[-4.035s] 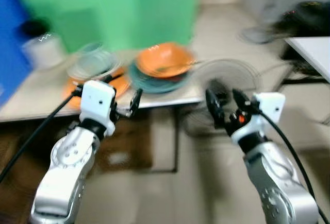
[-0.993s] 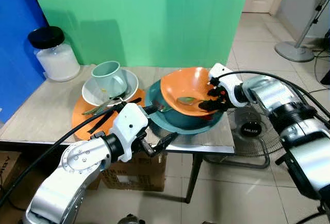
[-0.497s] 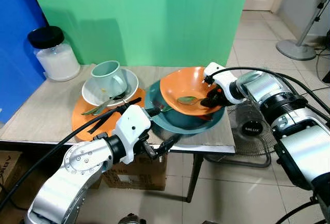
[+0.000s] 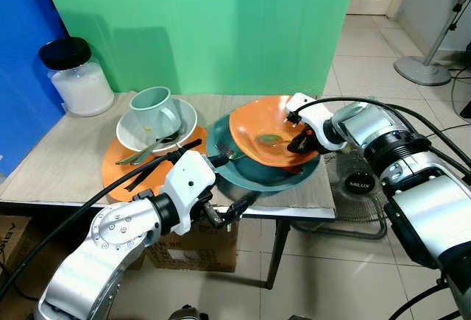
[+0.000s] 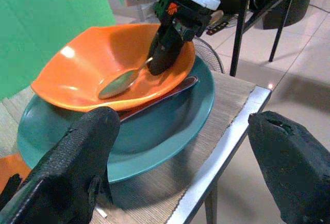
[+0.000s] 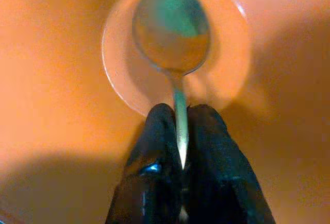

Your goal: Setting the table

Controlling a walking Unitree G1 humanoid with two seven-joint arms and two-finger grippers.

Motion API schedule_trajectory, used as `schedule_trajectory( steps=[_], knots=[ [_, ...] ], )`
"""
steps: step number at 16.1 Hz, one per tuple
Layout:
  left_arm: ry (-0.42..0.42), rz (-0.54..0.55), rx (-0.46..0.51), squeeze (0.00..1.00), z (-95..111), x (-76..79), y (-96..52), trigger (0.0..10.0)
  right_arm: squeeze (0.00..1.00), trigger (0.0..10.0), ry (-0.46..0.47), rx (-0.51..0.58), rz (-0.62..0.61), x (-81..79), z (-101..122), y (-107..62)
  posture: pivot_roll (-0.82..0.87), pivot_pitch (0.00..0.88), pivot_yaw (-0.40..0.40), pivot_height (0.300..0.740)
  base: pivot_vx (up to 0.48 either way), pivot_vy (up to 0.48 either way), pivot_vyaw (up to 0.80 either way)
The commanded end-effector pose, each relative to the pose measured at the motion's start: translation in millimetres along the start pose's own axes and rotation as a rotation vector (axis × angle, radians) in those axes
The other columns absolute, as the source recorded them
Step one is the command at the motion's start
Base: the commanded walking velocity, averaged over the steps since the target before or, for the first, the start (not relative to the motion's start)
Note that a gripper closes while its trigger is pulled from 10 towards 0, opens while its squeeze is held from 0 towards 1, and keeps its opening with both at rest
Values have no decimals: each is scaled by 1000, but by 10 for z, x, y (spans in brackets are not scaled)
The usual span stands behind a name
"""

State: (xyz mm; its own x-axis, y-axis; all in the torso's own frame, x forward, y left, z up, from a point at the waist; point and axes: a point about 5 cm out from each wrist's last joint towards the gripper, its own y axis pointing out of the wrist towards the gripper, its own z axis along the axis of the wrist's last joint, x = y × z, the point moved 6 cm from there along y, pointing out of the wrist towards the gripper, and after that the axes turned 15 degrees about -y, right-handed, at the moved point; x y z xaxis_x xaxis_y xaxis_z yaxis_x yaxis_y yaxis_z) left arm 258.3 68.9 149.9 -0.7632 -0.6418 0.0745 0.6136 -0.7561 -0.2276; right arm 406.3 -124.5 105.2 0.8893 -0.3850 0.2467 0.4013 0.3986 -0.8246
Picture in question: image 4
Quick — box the orange deep plate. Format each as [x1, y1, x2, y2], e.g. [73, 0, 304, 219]
[230, 96, 321, 168]

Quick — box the teal plate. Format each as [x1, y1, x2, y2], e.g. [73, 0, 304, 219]
[206, 113, 322, 192]

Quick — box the metal fork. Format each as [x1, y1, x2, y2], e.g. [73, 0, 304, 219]
[215, 141, 245, 161]

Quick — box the black metal table leg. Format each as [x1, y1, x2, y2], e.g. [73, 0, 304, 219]
[264, 218, 292, 291]

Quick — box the black chopstick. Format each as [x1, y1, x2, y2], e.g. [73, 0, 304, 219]
[124, 157, 176, 192]
[137, 140, 204, 168]

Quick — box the grey robot left leg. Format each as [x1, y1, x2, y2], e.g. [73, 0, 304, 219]
[168, 304, 211, 320]

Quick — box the orange flat plate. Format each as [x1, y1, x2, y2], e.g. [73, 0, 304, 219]
[102, 125, 208, 203]

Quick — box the white bowl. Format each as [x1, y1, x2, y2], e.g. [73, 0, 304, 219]
[116, 98, 198, 153]

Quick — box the mint green mug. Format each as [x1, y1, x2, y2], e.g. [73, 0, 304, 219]
[130, 87, 183, 141]

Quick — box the grey standing fan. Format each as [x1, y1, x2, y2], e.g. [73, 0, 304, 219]
[394, 0, 471, 87]

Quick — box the green backdrop panel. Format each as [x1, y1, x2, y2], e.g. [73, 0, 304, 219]
[37, 0, 360, 99]

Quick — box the black-lidded jar of white powder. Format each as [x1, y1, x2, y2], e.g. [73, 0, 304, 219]
[39, 37, 116, 118]

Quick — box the printed brown cardboard box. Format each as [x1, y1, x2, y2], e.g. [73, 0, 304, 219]
[0, 216, 46, 320]

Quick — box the blue panel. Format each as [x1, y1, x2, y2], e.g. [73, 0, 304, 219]
[0, 0, 68, 178]

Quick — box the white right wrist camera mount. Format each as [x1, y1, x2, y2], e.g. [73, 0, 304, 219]
[286, 93, 347, 152]

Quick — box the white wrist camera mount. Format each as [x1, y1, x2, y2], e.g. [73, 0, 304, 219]
[160, 151, 230, 236]
[286, 93, 347, 152]

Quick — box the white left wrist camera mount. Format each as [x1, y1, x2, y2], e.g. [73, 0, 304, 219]
[160, 151, 230, 236]

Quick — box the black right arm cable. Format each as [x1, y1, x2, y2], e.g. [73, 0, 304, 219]
[298, 97, 471, 185]

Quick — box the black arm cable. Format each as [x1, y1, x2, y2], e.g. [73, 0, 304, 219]
[0, 152, 185, 291]
[298, 97, 471, 185]

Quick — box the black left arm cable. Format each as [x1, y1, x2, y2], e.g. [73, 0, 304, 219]
[0, 152, 185, 291]

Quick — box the black floor cable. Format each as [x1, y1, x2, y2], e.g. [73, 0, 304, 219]
[444, 68, 471, 138]

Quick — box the black robot waist cable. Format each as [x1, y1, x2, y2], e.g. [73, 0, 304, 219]
[386, 279, 444, 320]

